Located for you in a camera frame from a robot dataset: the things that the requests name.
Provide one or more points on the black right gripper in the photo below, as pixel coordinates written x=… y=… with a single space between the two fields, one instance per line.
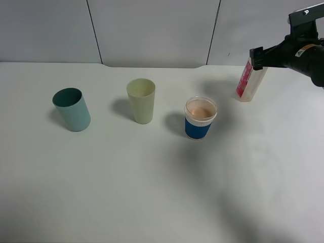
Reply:
x=282 y=56

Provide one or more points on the pink labelled drink bottle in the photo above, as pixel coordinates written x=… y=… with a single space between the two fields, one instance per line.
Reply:
x=249 y=82

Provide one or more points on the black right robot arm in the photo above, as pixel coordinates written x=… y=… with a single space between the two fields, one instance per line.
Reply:
x=313 y=54

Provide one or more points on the clear cup with blue sleeve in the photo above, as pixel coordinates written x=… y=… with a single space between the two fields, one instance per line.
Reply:
x=199 y=115

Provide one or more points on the pale yellow plastic cup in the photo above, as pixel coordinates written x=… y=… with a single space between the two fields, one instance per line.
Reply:
x=141 y=93

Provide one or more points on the teal plastic cup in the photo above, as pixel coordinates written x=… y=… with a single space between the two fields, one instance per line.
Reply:
x=72 y=107

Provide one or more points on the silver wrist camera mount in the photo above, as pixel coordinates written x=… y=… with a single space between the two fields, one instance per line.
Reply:
x=303 y=22

